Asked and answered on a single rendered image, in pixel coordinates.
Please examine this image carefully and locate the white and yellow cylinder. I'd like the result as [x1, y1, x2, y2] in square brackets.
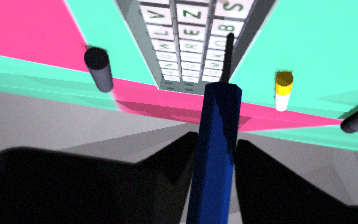
[275, 71, 294, 111]

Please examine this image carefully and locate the keyboard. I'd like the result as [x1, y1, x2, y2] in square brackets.
[112, 0, 282, 96]

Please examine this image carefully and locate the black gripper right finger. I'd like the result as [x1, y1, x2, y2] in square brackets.
[234, 139, 358, 224]

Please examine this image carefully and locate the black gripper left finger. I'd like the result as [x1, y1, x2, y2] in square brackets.
[0, 131, 198, 224]

